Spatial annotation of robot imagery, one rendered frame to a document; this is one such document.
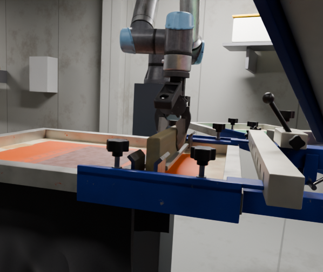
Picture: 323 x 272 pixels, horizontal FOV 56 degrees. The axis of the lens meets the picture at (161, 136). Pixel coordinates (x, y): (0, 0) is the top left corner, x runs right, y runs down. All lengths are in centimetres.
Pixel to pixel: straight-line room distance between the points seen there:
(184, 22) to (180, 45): 6
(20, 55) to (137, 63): 231
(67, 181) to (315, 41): 49
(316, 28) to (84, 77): 473
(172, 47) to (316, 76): 55
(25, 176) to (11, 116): 544
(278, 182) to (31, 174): 46
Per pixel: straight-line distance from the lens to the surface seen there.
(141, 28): 96
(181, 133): 82
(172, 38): 82
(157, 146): 63
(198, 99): 402
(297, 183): 49
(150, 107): 144
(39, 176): 65
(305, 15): 26
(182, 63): 81
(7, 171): 69
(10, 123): 614
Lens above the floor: 115
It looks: 8 degrees down
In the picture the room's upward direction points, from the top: 3 degrees clockwise
